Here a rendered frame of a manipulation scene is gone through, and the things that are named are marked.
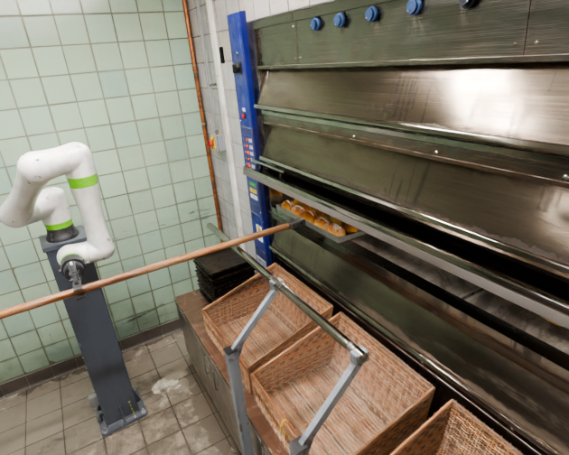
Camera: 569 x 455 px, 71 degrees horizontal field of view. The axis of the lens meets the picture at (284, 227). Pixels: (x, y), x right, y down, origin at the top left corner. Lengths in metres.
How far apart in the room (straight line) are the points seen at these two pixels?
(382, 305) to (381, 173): 0.53
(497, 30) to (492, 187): 0.38
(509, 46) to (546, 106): 0.17
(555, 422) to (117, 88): 2.63
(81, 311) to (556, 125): 2.15
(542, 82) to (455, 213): 0.39
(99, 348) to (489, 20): 2.27
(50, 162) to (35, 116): 1.02
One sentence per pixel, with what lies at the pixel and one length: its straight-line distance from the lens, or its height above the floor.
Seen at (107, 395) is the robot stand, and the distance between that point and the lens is 2.70.
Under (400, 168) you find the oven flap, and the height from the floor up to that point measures 1.57.
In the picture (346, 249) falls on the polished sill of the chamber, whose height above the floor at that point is 1.17.
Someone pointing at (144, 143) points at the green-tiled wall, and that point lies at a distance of 2.87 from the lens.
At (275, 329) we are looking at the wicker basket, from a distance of 2.25.
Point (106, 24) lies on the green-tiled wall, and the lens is 2.82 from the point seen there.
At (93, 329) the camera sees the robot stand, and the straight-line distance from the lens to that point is 2.44.
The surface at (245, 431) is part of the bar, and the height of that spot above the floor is 0.55.
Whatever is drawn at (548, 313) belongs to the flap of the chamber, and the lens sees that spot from 1.02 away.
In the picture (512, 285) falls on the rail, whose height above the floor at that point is 1.43.
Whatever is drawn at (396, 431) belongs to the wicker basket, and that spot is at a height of 0.75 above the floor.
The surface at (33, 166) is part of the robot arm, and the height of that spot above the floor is 1.64.
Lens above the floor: 1.95
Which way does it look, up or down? 23 degrees down
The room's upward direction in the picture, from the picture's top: 5 degrees counter-clockwise
